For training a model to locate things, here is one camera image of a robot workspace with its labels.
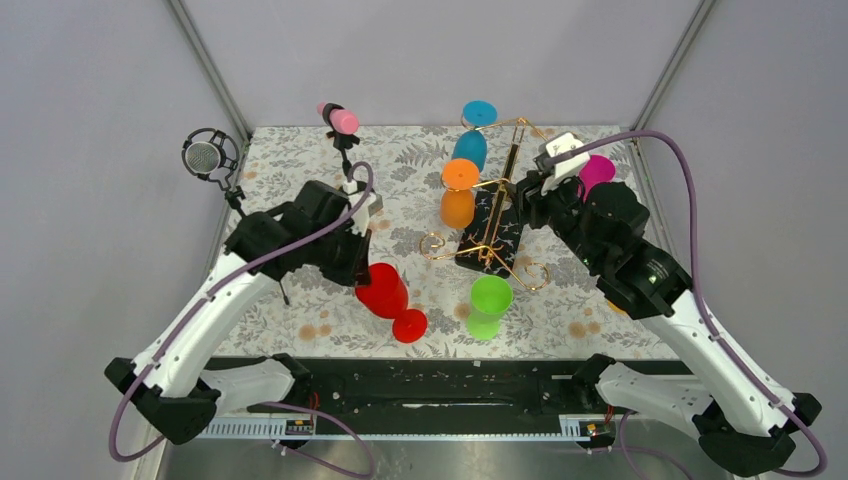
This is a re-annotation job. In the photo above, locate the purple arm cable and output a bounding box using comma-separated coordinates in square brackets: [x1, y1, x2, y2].
[549, 129, 829, 478]
[107, 161, 376, 463]

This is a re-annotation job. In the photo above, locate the yellow plastic wine glass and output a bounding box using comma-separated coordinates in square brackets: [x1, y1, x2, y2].
[607, 300, 627, 315]

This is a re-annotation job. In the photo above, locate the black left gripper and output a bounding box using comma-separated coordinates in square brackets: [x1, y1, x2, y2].
[308, 220, 374, 287]

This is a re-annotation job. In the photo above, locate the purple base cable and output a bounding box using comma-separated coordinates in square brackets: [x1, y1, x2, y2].
[261, 400, 377, 480]

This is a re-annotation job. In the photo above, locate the orange plastic wine glass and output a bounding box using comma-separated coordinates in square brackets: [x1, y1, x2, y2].
[440, 158, 480, 229]

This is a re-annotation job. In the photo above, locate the floral patterned table cloth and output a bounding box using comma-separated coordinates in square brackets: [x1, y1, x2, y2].
[218, 126, 672, 360]

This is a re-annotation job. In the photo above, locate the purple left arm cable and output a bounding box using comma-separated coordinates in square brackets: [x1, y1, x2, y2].
[107, 161, 376, 463]

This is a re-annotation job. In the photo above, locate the gold wire wine glass rack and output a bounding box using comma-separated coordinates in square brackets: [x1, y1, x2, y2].
[418, 117, 551, 291]

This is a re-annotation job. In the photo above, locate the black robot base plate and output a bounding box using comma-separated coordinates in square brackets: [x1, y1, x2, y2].
[284, 358, 613, 436]

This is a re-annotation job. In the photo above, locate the pink microphone on black stand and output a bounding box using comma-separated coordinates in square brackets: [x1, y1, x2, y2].
[317, 102, 360, 180]

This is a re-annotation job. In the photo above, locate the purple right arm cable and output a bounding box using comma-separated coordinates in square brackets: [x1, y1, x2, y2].
[549, 129, 829, 478]

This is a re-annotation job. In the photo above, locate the blue plastic wine glass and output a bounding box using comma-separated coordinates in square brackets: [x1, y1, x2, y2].
[451, 100, 497, 172]

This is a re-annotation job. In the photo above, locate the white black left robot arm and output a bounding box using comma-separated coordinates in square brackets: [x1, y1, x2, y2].
[104, 180, 380, 445]

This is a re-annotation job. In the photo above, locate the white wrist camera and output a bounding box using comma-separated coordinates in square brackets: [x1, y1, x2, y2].
[534, 132, 590, 196]
[342, 180, 382, 237]

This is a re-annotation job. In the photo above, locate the grey studio microphone on stand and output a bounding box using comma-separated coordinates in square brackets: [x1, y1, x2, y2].
[181, 127, 246, 218]

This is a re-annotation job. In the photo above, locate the green plastic wine glass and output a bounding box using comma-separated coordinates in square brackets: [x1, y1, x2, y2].
[466, 275, 514, 341]

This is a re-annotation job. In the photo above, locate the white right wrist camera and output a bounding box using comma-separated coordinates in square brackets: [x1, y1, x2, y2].
[534, 132, 590, 196]

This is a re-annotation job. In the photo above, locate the red plastic wine glass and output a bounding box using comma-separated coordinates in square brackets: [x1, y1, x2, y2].
[354, 263, 428, 344]

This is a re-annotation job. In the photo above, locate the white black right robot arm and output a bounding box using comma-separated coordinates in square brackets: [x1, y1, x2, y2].
[514, 172, 821, 477]

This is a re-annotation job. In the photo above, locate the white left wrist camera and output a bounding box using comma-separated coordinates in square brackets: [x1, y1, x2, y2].
[342, 180, 382, 237]

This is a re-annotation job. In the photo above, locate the magenta plastic wine glass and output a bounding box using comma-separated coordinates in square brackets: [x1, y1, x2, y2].
[578, 154, 616, 200]

